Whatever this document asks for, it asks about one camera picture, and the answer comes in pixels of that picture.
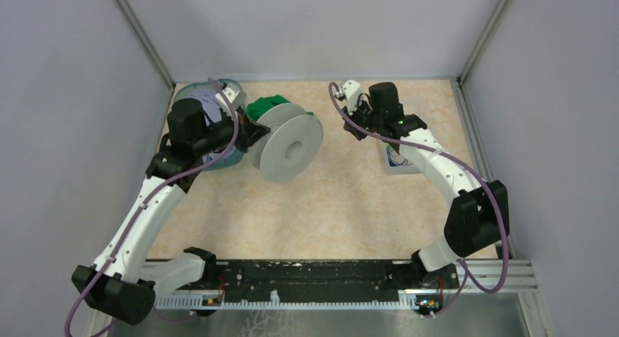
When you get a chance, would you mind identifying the clear plastic box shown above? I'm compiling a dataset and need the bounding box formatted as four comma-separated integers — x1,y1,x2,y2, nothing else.
377,141,421,176

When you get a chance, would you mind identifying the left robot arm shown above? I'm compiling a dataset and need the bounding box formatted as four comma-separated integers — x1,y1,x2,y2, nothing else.
72,98,271,325

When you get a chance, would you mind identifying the lavender cloth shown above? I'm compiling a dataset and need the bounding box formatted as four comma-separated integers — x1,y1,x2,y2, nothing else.
188,88,236,169

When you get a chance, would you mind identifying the white filament spool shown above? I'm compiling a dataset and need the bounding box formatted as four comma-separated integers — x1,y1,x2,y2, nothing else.
246,103,323,183

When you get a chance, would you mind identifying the teal plastic basket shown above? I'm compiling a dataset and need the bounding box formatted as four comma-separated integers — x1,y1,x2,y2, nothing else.
173,81,243,171

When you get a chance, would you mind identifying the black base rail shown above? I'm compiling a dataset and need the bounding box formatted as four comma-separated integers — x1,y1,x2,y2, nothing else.
180,260,460,309

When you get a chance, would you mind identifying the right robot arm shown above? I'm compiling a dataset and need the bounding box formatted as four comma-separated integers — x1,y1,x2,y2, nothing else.
328,80,510,287

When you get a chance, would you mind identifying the blue cable coil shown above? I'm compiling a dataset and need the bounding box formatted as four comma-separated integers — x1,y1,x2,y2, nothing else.
386,146,412,169

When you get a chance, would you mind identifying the green cloth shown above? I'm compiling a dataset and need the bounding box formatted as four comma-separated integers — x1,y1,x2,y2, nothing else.
243,95,313,126

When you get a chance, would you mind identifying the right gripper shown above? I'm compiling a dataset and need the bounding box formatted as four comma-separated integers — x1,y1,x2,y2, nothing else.
342,96,383,142

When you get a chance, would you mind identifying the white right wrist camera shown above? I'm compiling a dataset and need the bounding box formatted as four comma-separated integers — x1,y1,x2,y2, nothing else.
335,80,362,114

